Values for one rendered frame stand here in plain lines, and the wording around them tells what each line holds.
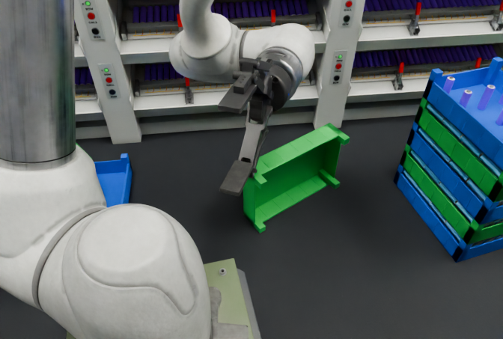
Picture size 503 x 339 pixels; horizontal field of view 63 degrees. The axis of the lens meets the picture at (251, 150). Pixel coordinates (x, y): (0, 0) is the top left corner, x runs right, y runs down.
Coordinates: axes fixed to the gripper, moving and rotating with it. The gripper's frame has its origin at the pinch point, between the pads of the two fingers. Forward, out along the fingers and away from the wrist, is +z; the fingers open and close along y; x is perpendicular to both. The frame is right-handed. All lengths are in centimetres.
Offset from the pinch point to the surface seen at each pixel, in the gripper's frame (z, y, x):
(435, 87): -57, -13, 32
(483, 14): -104, -8, 48
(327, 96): -81, -33, 5
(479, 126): -44, -14, 41
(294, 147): -46, -31, 1
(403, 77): -97, -29, 28
